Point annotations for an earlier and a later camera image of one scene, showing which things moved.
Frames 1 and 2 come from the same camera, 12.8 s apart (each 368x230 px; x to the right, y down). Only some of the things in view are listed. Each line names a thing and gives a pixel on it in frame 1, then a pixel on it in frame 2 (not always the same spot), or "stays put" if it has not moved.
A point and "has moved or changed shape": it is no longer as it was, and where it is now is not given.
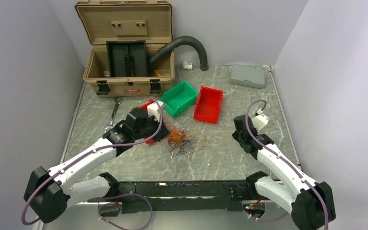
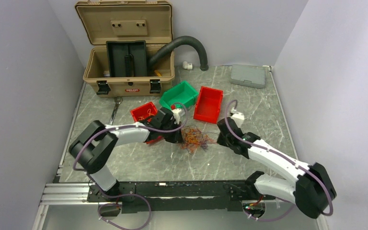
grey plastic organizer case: (251, 75) stays put
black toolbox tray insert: (127, 58) stays put
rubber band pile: (186, 141) has moved or changed shape
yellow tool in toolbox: (158, 74) stays put
